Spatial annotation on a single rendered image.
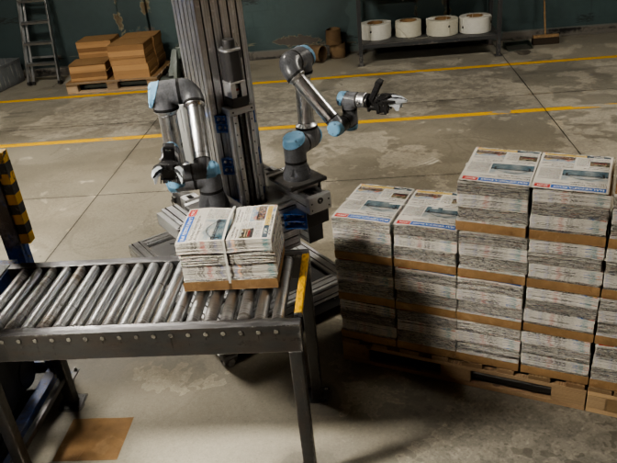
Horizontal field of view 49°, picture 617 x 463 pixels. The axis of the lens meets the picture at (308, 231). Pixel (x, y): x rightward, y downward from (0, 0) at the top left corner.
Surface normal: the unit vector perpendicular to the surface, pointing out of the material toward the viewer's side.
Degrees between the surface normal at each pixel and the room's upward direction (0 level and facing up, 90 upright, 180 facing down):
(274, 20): 90
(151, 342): 90
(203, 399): 0
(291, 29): 90
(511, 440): 0
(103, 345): 90
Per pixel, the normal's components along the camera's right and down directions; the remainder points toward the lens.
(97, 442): -0.09, -0.88
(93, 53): -0.07, 0.42
